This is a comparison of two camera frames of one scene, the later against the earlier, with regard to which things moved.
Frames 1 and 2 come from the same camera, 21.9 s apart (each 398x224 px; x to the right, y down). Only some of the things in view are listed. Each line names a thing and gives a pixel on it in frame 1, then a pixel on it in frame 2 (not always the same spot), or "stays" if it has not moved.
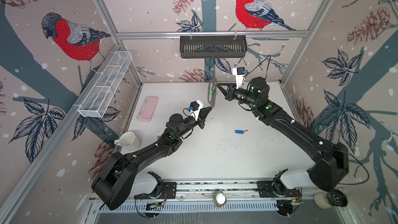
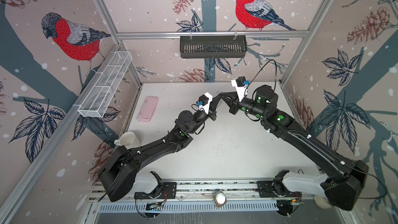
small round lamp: (220, 199) stays
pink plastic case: (147, 110) stays
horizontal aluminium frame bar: (146, 33) stays
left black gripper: (202, 116) to (213, 106)
